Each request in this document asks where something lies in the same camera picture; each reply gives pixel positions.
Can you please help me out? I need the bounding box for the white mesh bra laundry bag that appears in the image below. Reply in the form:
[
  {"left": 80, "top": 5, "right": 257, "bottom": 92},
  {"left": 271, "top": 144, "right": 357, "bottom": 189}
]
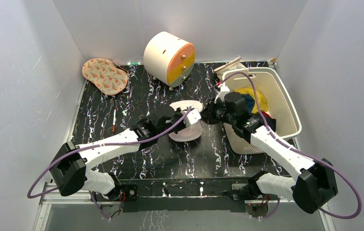
[{"left": 169, "top": 100, "right": 203, "bottom": 142}]

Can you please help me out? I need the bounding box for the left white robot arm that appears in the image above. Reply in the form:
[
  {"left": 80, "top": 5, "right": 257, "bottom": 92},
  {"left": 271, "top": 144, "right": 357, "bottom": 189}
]
[{"left": 50, "top": 106, "right": 201, "bottom": 200}]

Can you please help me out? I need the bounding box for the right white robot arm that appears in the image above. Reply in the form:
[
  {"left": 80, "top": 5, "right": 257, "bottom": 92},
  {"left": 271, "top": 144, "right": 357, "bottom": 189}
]
[{"left": 201, "top": 92, "right": 338, "bottom": 214}]

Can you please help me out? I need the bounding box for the beige-trimmed mesh laundry bag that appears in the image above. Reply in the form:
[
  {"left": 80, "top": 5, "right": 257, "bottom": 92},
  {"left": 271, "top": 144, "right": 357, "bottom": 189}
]
[{"left": 213, "top": 56, "right": 246, "bottom": 80}]

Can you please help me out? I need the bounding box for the cream perforated laundry basket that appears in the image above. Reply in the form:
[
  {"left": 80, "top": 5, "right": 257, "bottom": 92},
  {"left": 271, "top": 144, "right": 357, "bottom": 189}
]
[{"left": 222, "top": 67, "right": 302, "bottom": 141}]

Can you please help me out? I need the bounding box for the floral mesh laundry bag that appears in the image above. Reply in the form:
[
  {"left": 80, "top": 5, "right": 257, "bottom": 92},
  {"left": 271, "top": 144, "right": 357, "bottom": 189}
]
[{"left": 82, "top": 58, "right": 129, "bottom": 96}]

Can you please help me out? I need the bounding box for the dark blue garment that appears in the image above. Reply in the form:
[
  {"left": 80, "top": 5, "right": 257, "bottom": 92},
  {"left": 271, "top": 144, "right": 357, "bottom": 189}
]
[{"left": 242, "top": 94, "right": 255, "bottom": 114}]

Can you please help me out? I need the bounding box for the yellow garment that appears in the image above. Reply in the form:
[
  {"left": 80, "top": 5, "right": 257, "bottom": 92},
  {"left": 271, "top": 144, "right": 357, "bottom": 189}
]
[{"left": 234, "top": 88, "right": 268, "bottom": 114}]

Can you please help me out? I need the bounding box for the black garment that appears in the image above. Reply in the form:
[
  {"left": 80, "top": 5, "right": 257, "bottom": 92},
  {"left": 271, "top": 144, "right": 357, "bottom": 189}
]
[{"left": 262, "top": 111, "right": 276, "bottom": 132}]

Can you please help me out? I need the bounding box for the red white pen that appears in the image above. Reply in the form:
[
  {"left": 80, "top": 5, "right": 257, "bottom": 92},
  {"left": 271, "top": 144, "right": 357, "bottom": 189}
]
[{"left": 112, "top": 109, "right": 117, "bottom": 133}]

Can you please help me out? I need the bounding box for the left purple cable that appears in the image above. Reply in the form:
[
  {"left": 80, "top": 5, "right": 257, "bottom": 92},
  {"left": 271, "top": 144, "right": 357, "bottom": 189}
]
[{"left": 27, "top": 106, "right": 192, "bottom": 220}]

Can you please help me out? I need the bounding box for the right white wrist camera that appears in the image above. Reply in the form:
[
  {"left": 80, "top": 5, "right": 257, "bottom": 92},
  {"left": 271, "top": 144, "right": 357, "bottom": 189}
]
[{"left": 214, "top": 83, "right": 230, "bottom": 103}]

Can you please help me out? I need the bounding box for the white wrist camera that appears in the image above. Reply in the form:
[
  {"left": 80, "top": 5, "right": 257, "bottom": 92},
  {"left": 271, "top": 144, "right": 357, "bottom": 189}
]
[
  {"left": 214, "top": 83, "right": 230, "bottom": 103},
  {"left": 184, "top": 109, "right": 201, "bottom": 127}
]

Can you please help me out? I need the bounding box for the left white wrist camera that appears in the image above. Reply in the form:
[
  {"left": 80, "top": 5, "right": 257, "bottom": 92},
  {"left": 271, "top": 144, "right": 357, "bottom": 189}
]
[{"left": 184, "top": 109, "right": 201, "bottom": 127}]

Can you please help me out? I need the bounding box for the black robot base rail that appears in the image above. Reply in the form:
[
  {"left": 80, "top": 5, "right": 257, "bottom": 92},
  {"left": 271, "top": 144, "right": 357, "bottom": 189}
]
[{"left": 93, "top": 177, "right": 271, "bottom": 217}]

